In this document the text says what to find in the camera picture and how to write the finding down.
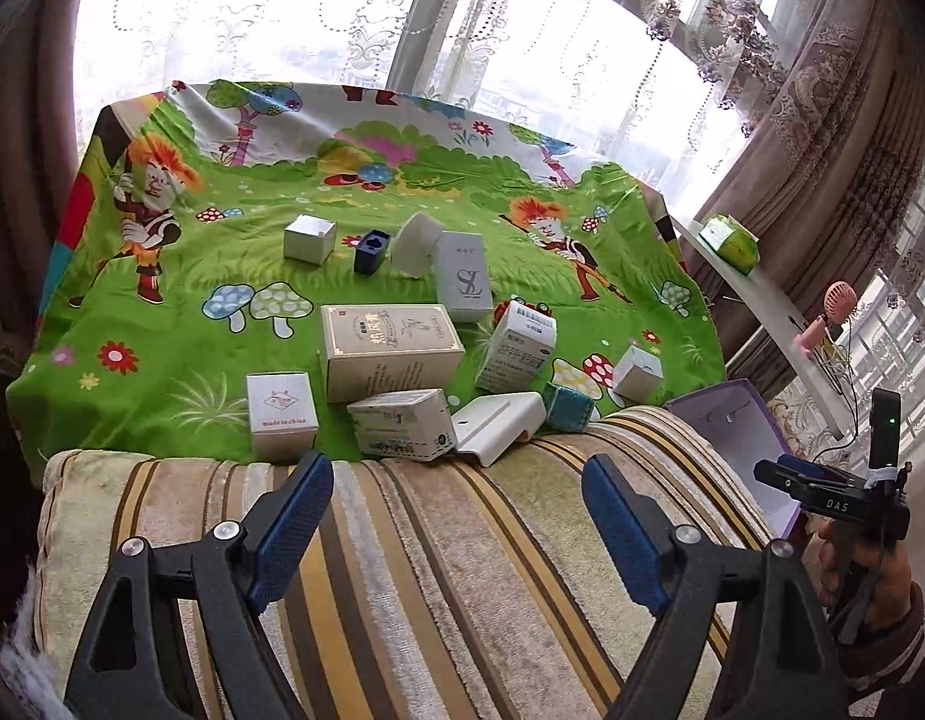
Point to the purple cardboard box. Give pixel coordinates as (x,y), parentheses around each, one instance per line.
(732,435)

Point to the person's right forearm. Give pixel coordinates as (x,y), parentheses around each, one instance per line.
(901,649)

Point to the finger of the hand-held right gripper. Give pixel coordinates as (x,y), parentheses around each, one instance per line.
(803,471)

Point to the tall grey box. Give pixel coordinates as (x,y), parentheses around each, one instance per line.
(462,277)

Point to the pink handheld fan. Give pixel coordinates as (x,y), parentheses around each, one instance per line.
(841,296)

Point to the white furry item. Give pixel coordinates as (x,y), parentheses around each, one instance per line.
(19,660)

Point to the white rounded box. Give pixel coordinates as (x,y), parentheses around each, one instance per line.
(416,247)

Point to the small teal box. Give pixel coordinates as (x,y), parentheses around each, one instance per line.
(571,409)

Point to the brown plain curtain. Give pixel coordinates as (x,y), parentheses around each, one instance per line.
(27,127)

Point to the large beige box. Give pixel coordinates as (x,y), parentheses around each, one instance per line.
(387,352)

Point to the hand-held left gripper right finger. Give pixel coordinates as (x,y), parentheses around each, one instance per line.
(627,532)

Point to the small white cube box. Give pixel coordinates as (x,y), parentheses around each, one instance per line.
(636,375)

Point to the green cartoon printed blanket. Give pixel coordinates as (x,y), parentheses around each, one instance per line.
(169,330)

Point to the white plastic stand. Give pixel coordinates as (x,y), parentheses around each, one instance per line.
(500,424)

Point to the small silver box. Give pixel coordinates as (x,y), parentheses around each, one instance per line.
(308,240)

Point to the dark blue open box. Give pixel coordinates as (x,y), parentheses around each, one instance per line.
(372,256)

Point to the white shelf board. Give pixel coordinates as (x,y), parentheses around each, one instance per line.
(762,300)

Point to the person's right hand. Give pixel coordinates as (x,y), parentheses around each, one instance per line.
(834,566)

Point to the white green-print medicine box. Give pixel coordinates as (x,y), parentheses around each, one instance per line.
(402,424)

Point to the white box with red print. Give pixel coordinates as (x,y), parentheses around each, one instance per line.
(280,412)

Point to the white window frame post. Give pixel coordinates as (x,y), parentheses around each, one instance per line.
(421,30)

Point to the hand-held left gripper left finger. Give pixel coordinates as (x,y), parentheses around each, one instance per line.
(289,532)

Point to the brown patterned curtain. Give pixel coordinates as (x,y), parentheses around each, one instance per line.
(830,127)

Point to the white barcode medicine box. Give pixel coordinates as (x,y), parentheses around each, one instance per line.
(515,349)

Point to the green tissue pack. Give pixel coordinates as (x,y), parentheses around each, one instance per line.
(728,241)

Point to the striped sofa cushion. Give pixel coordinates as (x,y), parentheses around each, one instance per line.
(462,577)

